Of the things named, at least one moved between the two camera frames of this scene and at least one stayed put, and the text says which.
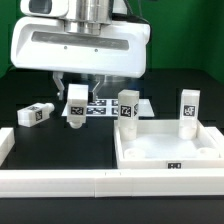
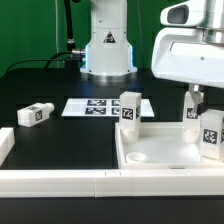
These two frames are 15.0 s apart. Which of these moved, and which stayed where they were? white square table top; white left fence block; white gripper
Moved: white gripper
Stayed: white square table top; white left fence block
